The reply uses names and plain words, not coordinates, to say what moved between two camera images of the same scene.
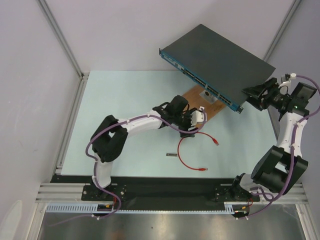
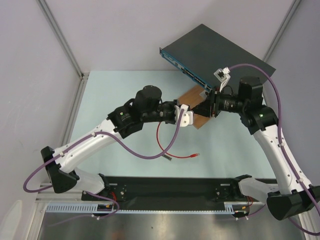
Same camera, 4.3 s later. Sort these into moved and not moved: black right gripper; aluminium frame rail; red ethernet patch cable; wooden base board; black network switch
Moved: black right gripper; red ethernet patch cable
Not moved: black network switch; wooden base board; aluminium frame rail
